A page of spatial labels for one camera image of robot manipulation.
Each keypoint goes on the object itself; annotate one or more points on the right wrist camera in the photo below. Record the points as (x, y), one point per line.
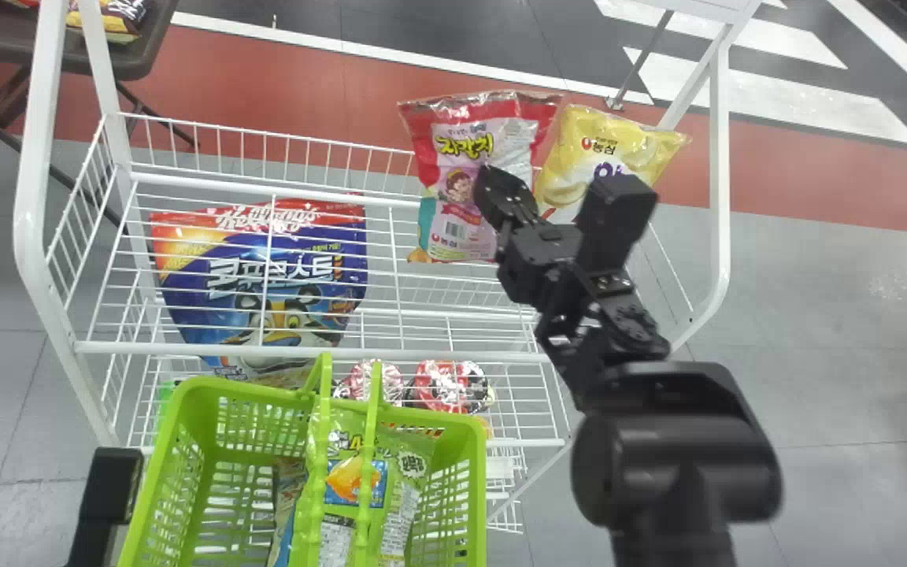
(615, 216)

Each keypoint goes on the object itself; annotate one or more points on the green basket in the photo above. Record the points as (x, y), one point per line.
(209, 409)

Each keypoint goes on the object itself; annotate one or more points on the blue cereal bag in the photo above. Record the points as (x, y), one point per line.
(264, 260)

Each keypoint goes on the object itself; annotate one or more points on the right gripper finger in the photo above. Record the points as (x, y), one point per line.
(505, 197)

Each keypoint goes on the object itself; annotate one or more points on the red noodle cup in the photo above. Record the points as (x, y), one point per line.
(449, 386)
(363, 382)

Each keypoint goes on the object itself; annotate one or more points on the green snack packet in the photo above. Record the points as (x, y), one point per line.
(359, 480)

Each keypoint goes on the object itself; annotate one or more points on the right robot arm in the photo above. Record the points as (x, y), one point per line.
(666, 465)

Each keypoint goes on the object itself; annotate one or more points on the yellow black snack packet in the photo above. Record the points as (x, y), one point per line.
(119, 17)

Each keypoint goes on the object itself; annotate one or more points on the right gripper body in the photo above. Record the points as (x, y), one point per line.
(536, 264)

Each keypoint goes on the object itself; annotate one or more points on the red snack packet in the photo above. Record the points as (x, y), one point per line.
(461, 150)

